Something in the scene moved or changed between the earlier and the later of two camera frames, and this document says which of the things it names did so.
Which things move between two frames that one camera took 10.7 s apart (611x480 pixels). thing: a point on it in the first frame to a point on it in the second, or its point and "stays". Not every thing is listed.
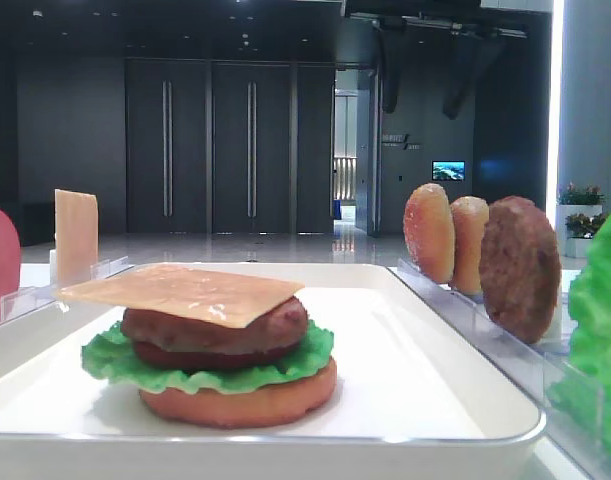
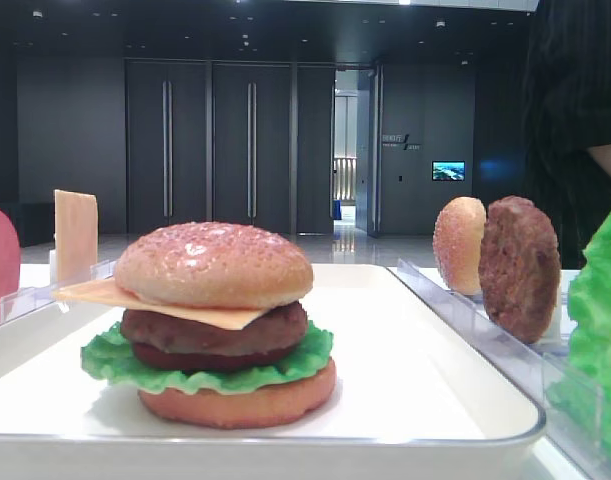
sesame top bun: [429, 232] to [214, 265]
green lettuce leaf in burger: [109, 358] stays
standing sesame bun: [468, 215] stays
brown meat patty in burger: [283, 327] stays
